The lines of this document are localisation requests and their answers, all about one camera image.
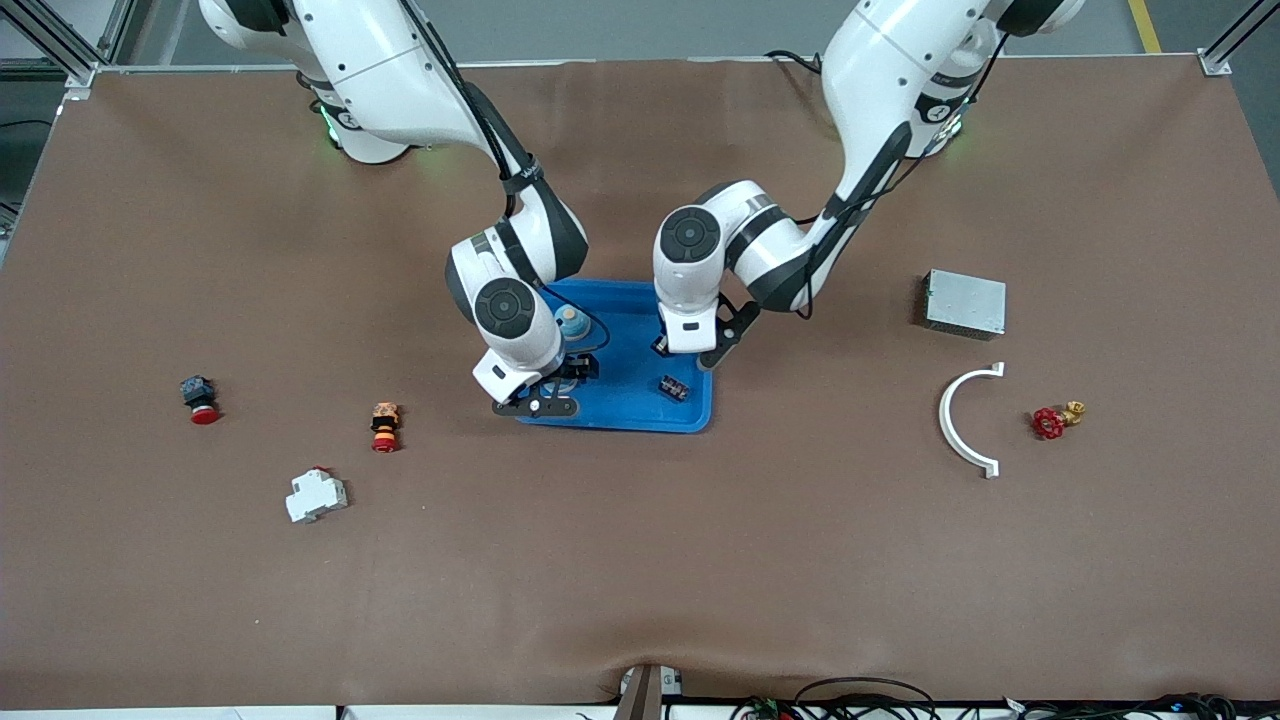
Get blue plastic tray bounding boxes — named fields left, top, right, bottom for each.
left=513, top=277, right=717, bottom=434

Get black left base cables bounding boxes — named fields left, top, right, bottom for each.
left=765, top=48, right=833, bottom=79

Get grey metal power supply box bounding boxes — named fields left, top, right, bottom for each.
left=922, top=269, right=1007, bottom=341

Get red handwheel brass valve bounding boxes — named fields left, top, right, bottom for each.
left=1032, top=401, right=1087, bottom=441

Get looped black cable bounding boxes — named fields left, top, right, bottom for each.
left=795, top=677, right=941, bottom=720

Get aluminium frame profile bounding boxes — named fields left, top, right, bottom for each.
left=0, top=0, right=136, bottom=101
left=1197, top=0, right=1280, bottom=78

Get metal table edge bracket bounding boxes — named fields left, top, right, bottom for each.
left=612, top=664, right=684, bottom=720

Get white curved plastic bracket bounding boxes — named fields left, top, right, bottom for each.
left=938, top=362, right=1005, bottom=479

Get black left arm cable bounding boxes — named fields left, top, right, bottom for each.
left=795, top=40, right=1001, bottom=323

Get red push button switch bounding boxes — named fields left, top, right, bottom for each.
left=180, top=375, right=221, bottom=426

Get brown table cover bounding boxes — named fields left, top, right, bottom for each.
left=0, top=55, right=1280, bottom=711

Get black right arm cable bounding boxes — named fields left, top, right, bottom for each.
left=400, top=0, right=613, bottom=356

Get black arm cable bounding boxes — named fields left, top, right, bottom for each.
left=795, top=40, right=1001, bottom=323
left=400, top=0, right=613, bottom=356

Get white circuit breaker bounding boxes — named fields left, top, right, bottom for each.
left=285, top=467, right=349, bottom=524

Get black cable bundle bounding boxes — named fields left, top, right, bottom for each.
left=1020, top=692, right=1246, bottom=720

